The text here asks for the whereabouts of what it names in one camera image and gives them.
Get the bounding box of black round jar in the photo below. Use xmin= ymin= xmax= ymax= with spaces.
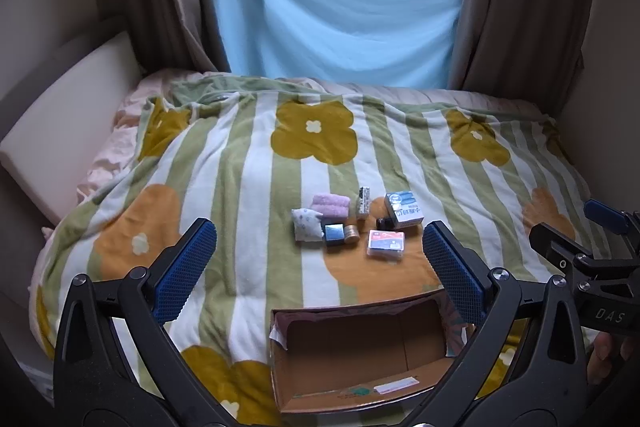
xmin=376 ymin=217 xmax=395 ymax=231

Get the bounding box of person's right hand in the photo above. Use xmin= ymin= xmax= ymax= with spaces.
xmin=587 ymin=332 xmax=637 ymax=385

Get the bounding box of white patterned small pouch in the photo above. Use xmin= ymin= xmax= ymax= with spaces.
xmin=291 ymin=208 xmax=323 ymax=243

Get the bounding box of dark blue small box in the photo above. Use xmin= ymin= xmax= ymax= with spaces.
xmin=323 ymin=223 xmax=345 ymax=246

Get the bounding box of open cardboard box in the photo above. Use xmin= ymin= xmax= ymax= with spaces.
xmin=269 ymin=289 xmax=475 ymax=416

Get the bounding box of pink fluffy towel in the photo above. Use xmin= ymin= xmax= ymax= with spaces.
xmin=310 ymin=194 xmax=350 ymax=220

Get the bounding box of right brown curtain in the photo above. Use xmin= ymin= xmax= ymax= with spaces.
xmin=448 ymin=0 xmax=592 ymax=115

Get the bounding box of green striped floral blanket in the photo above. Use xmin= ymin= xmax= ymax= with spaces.
xmin=29 ymin=77 xmax=608 ymax=426

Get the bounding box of blue white large box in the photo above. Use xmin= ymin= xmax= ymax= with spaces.
xmin=385 ymin=191 xmax=424 ymax=229

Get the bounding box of light blue hanging sheet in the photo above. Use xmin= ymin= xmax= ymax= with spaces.
xmin=214 ymin=0 xmax=462 ymax=89

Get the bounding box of white headboard cushion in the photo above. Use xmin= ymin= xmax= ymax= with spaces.
xmin=1 ymin=31 xmax=141 ymax=225

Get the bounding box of red white plastic packet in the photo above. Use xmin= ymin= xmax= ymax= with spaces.
xmin=367 ymin=230 xmax=405 ymax=261

